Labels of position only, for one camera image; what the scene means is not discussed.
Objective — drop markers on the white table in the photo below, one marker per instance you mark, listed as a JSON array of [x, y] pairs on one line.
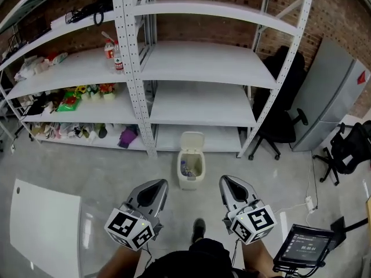
[[43, 227]]

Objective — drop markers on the pile of white packets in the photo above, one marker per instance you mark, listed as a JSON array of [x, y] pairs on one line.
[[34, 67]]

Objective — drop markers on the light wooden board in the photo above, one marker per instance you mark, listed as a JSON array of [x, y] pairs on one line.
[[368, 210]]

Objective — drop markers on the black mesh office chair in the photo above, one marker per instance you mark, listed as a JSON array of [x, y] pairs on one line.
[[350, 149]]

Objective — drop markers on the green packet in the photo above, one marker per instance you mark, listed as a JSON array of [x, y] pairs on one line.
[[69, 104]]

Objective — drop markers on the person's left forearm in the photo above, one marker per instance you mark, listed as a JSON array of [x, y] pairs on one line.
[[121, 262]]

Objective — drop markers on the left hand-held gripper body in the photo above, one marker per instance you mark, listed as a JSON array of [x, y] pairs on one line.
[[150, 197]]

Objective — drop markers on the clear plastic bottle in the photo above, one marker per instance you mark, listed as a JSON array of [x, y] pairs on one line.
[[187, 170]]

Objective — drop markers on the black monitor screen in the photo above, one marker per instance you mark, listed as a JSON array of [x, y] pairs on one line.
[[307, 248]]

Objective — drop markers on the pile of assorted goods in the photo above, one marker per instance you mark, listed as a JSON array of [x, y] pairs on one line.
[[69, 130]]

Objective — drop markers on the person's right forearm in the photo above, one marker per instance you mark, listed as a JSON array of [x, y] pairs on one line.
[[258, 256]]

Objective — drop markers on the potted white flowers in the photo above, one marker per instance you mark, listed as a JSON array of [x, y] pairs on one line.
[[94, 91]]

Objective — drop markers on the potted sunflowers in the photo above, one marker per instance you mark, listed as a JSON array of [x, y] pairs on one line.
[[81, 91]]

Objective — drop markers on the empty white metal rack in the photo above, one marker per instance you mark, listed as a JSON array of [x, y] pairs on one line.
[[203, 65]]

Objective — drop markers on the grey refrigerator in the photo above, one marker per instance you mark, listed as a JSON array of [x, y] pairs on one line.
[[330, 91]]

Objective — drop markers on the potted red flowers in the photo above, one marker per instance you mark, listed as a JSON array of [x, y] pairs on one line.
[[107, 91]]

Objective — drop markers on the black bag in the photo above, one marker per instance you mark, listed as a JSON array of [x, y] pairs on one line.
[[36, 107]]

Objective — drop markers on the person's black shorts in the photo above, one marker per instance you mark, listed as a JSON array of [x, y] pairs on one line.
[[197, 259]]

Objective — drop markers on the purple cloth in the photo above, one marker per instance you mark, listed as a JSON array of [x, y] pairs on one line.
[[128, 136]]

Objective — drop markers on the cream pedal trash bin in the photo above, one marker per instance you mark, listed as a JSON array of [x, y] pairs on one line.
[[188, 184]]

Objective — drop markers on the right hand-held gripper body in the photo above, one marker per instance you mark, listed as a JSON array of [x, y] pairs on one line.
[[249, 213]]

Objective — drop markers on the person's right shoe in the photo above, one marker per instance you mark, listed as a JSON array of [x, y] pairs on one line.
[[199, 229]]

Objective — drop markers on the white power strip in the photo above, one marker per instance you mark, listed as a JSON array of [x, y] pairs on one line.
[[310, 204]]

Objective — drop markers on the white plastic bin lid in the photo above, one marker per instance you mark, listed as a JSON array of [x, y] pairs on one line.
[[192, 142]]

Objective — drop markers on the black floor stand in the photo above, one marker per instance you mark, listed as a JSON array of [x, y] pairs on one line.
[[339, 227]]

